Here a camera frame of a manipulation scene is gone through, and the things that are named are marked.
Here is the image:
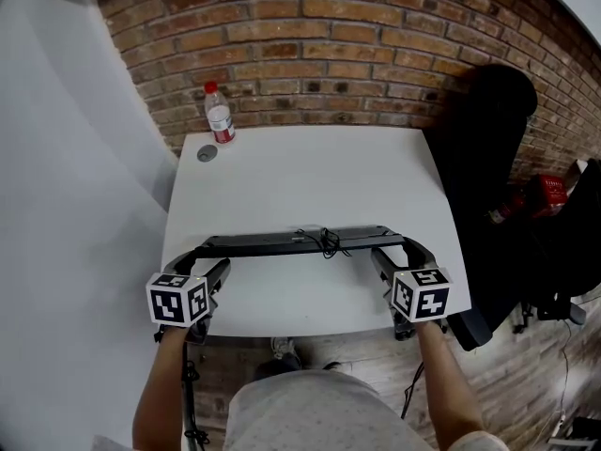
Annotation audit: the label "red fire extinguisher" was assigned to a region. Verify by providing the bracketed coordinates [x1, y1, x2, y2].
[485, 192, 531, 226]

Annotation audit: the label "red cardboard box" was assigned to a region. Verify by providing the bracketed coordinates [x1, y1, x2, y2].
[529, 173, 572, 219]

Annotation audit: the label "thin grey floor cable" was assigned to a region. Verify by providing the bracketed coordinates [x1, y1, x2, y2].
[539, 319, 573, 445]

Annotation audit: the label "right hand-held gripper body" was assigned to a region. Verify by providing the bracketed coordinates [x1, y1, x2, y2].
[380, 265, 453, 342]

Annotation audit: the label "black keyboard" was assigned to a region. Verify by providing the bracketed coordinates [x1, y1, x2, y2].
[193, 225, 408, 260]

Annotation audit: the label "person's left forearm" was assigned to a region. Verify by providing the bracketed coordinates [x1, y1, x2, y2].
[131, 326, 189, 451]

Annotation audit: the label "person's dark trousers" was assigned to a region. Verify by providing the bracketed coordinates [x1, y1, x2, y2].
[254, 354, 354, 384]

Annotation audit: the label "person's light grey shirt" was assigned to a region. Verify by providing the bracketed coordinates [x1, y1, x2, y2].
[91, 368, 511, 451]

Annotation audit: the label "person's right forearm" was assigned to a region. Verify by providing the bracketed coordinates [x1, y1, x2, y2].
[415, 319, 485, 445]

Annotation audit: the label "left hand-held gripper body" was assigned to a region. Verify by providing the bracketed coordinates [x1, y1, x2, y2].
[145, 257, 222, 346]

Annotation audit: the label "black backpack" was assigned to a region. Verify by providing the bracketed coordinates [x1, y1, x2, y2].
[529, 157, 601, 322]

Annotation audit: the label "thin black floor cable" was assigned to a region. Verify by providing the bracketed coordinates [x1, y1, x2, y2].
[399, 362, 426, 421]

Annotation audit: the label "clear plastic bottle red label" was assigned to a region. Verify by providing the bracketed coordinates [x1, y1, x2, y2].
[203, 80, 238, 147]

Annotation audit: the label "black cable under desk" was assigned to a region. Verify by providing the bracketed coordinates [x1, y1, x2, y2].
[181, 340, 211, 451]

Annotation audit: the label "black office chair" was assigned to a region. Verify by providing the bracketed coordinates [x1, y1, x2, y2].
[424, 63, 539, 352]

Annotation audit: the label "person's grey shoe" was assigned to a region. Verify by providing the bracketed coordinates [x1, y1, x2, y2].
[270, 336, 299, 361]

